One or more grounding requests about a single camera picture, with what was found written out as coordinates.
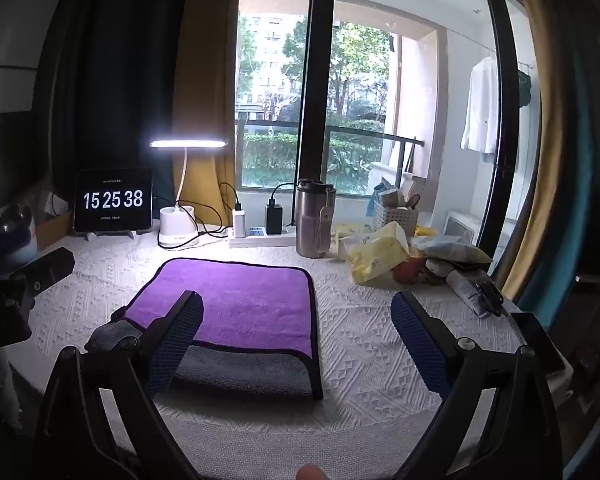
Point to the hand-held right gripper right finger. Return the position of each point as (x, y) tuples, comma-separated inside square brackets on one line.
[(420, 347)]

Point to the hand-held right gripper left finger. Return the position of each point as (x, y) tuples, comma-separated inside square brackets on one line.
[(177, 332)]

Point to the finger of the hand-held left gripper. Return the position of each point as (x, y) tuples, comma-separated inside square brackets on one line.
[(50, 264)]

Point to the purple and grey towel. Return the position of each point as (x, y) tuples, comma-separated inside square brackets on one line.
[(240, 305)]

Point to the person's right hand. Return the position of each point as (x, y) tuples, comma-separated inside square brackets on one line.
[(311, 472)]

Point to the cardboard box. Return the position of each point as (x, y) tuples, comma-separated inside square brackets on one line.
[(55, 230)]

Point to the white textured tablecloth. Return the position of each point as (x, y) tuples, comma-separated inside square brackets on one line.
[(360, 340)]

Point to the grey tablet stand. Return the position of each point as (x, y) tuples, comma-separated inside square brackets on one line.
[(107, 234)]

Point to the white tube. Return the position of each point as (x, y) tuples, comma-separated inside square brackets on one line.
[(462, 290)]

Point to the red apple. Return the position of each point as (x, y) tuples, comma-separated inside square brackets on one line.
[(407, 271)]

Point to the black tablet clock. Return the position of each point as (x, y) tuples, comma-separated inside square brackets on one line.
[(113, 200)]

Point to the white desk lamp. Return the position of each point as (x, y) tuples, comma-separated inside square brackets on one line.
[(180, 230)]

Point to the yellow tissue packet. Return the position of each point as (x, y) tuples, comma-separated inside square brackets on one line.
[(375, 255)]

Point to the grey plastic pouch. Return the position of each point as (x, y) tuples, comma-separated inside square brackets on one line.
[(455, 250)]

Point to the black phone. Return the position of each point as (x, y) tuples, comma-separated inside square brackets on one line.
[(537, 340)]

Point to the white power strip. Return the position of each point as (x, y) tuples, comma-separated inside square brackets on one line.
[(260, 240)]

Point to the white charger plug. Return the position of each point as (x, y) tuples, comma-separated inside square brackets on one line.
[(239, 222)]

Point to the white box appliance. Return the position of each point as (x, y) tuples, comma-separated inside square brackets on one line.
[(461, 227)]

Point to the white plastic basket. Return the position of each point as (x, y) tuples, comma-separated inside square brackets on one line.
[(394, 217)]

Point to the small yellow packet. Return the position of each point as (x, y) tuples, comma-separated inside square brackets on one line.
[(352, 232)]

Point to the black charger plug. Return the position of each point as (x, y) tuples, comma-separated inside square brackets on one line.
[(274, 219)]

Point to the steel travel tumbler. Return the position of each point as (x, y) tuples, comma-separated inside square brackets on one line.
[(314, 220)]

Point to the dark curtain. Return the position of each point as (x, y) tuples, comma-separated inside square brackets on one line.
[(115, 70)]

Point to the balcony railing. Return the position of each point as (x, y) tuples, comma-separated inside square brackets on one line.
[(360, 132)]

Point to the yellow curtain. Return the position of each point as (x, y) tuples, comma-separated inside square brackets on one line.
[(205, 60), (535, 135)]

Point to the white hanging shirt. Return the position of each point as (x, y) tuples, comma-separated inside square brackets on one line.
[(480, 105)]

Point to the dark green hanging garment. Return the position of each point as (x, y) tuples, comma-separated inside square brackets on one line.
[(525, 87)]

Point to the white round camera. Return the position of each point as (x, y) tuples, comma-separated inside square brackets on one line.
[(12, 232)]

